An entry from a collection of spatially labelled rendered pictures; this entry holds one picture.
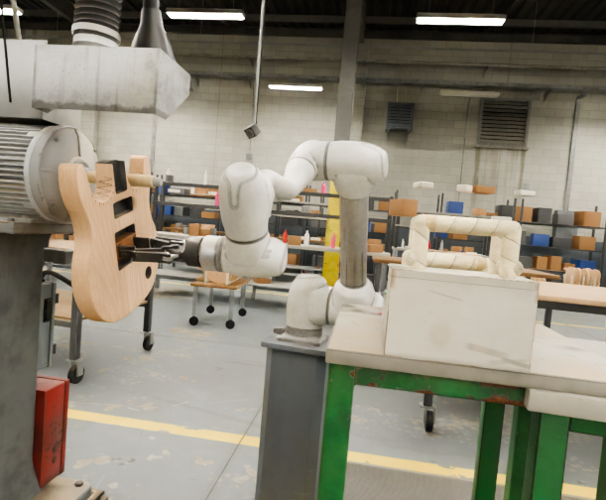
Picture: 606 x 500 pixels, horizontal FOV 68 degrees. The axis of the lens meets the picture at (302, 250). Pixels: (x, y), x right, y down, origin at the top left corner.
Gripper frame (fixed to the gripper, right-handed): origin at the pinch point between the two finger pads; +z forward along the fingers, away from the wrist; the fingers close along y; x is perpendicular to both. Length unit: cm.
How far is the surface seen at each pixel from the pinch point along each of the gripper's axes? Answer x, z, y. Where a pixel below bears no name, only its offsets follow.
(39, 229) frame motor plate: 3.1, 23.6, -1.3
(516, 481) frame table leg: -69, -111, 13
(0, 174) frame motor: 18.0, 27.9, -5.9
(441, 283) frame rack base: 5, -75, -20
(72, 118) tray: 30.5, 20.7, 13.9
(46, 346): -38, 35, 8
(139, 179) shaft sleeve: 16.9, -2.3, 4.3
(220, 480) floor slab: -126, -5, 50
